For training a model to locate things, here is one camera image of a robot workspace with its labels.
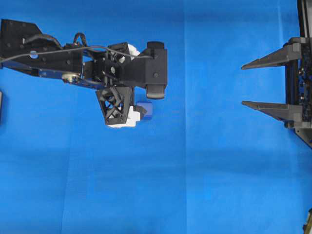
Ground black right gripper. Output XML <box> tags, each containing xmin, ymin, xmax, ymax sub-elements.
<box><xmin>241</xmin><ymin>37</ymin><xmax>312</xmax><ymax>122</ymax></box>

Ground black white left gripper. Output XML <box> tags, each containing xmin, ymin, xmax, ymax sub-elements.
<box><xmin>82</xmin><ymin>42</ymin><xmax>154</xmax><ymax>129</ymax></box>

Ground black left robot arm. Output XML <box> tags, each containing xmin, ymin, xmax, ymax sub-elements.
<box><xmin>0</xmin><ymin>19</ymin><xmax>148</xmax><ymax>128</ymax></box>

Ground dark object at left edge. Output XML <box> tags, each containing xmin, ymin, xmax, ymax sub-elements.
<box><xmin>0</xmin><ymin>91</ymin><xmax>5</xmax><ymax>124</ymax></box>

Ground yellow-black object bottom right corner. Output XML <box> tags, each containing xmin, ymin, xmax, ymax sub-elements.
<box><xmin>303</xmin><ymin>208</ymin><xmax>312</xmax><ymax>234</ymax></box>

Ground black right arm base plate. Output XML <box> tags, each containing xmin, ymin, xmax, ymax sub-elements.
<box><xmin>295</xmin><ymin>128</ymin><xmax>312</xmax><ymax>148</ymax></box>

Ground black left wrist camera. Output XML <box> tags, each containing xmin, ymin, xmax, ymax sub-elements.
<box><xmin>119</xmin><ymin>41</ymin><xmax>168</xmax><ymax>100</ymax></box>

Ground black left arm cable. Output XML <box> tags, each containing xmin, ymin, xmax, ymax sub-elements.
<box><xmin>0</xmin><ymin>32</ymin><xmax>153</xmax><ymax>63</ymax></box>

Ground black aluminium frame post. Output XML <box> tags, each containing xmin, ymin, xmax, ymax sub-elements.
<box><xmin>297</xmin><ymin>0</ymin><xmax>312</xmax><ymax>38</ymax></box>

